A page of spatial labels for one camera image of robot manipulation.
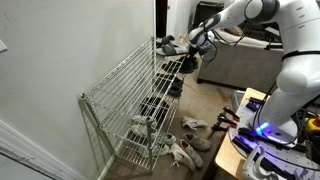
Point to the grey sneaker orange insole right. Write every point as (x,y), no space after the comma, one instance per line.
(180,157)

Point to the white nike sneaker upright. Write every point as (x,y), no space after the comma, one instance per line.
(197,142)

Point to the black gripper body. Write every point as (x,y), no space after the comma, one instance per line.
(201,50)

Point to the white sneaker on floor left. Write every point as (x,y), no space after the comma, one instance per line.
(167,138)

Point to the black shoe shelf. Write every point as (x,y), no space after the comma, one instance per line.
(154,106)
(169,84)

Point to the black orange clamp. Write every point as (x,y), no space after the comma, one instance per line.
(227,116)

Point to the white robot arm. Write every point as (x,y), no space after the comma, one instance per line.
(299,79)

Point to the red emergency stop button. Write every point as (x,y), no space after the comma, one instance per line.
(313,125)

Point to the black nike sneaker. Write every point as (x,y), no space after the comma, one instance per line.
(171,66)
(189,64)

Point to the white nike sneaker lying sideways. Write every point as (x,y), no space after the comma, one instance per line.
(192,123)

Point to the silver wire shoe rack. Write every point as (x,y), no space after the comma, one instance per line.
(115,100)

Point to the grey sneaker orange insole left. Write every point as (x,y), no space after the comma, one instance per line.
(195,157)

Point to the grey sofa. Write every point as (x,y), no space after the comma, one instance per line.
(248,64)

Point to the wooden table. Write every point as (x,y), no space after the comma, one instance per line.
(229,160)

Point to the grey sneaker orange insole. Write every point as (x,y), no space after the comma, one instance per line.
(195,157)
(180,157)

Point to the grey sandal on top shelf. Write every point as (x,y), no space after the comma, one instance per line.
(168,46)

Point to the white vr controller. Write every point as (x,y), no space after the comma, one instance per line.
(252,170)

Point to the white sneaker on floor right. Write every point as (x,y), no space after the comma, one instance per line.
(158,150)

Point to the white sneaker on rack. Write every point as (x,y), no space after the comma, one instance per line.
(138,125)

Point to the white sneaker on floor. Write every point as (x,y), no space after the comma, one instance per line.
(167,138)
(158,150)

